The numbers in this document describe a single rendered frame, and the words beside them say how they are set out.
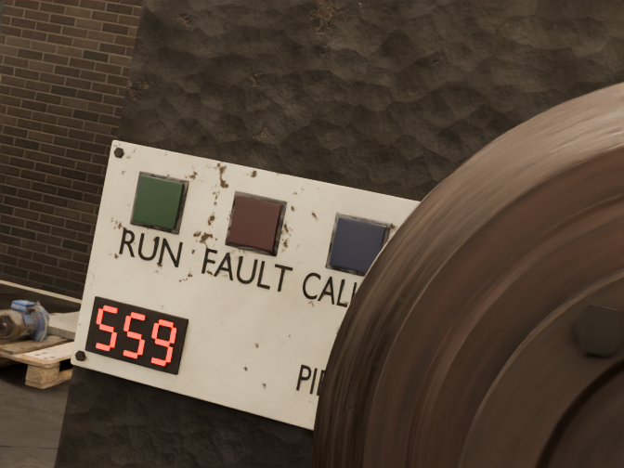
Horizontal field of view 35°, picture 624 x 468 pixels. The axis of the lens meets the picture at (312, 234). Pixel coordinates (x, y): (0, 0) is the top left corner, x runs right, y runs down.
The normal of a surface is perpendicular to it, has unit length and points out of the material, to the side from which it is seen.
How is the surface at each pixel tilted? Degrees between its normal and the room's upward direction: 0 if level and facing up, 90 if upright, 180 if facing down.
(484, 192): 90
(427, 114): 90
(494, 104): 90
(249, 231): 90
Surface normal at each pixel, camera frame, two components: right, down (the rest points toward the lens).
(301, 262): -0.28, 0.00
